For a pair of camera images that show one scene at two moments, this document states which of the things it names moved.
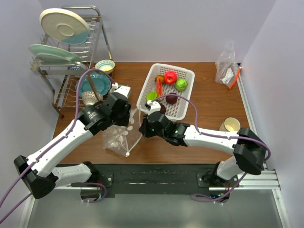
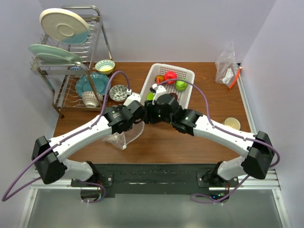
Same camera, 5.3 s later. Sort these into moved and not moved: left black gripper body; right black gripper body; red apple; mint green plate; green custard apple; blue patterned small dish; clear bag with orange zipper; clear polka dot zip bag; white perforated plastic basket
Moved: left black gripper body; right black gripper body; clear polka dot zip bag
Not moved: green custard apple; red apple; clear bag with orange zipper; white perforated plastic basket; blue patterned small dish; mint green plate
